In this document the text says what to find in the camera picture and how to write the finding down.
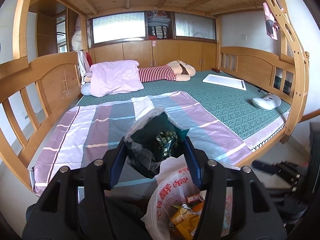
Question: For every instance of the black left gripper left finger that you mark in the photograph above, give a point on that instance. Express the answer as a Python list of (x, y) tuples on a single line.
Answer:
[(56, 214)]

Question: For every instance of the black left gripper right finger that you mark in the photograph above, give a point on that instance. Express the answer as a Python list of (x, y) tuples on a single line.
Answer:
[(254, 215)]

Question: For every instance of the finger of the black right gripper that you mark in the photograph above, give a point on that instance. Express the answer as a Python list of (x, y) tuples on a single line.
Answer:
[(291, 173)]

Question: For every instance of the yellow snack bag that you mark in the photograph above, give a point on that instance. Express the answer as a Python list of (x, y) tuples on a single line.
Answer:
[(184, 222)]

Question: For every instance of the dark green wrapper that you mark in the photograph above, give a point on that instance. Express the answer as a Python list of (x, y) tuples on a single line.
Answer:
[(152, 139)]

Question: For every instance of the white blue paper cup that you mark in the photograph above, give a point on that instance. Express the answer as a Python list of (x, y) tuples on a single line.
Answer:
[(202, 195)]

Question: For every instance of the red cigarette box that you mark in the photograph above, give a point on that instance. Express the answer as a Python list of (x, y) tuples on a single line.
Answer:
[(194, 198)]

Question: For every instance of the white plastic trash bag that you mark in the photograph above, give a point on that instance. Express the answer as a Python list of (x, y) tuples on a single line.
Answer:
[(172, 190)]

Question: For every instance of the white massager device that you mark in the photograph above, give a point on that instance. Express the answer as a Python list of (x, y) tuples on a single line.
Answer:
[(268, 102)]

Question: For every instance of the striped pink grey bedsheet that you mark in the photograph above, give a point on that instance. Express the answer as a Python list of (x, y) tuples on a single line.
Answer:
[(85, 133)]

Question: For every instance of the wooden footboard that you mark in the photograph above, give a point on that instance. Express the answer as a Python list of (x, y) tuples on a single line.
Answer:
[(257, 67)]

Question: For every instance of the white flat board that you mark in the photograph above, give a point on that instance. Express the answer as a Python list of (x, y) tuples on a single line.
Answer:
[(225, 81)]

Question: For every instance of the wooden bunk ladder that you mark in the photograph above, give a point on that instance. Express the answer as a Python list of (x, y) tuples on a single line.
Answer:
[(293, 50)]

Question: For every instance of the light blue small pillow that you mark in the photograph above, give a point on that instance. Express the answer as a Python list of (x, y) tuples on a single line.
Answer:
[(86, 89)]

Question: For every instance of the pink pillow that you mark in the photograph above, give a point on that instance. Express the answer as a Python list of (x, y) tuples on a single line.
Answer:
[(115, 77)]

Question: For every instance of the hanging pink cloth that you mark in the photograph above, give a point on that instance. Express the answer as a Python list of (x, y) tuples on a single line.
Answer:
[(272, 26)]

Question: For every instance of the red striped plush doll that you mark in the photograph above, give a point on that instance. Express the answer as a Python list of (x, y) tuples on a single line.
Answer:
[(172, 71)]

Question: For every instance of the frosted glass window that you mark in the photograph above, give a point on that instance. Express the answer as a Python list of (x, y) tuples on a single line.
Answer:
[(118, 27)]

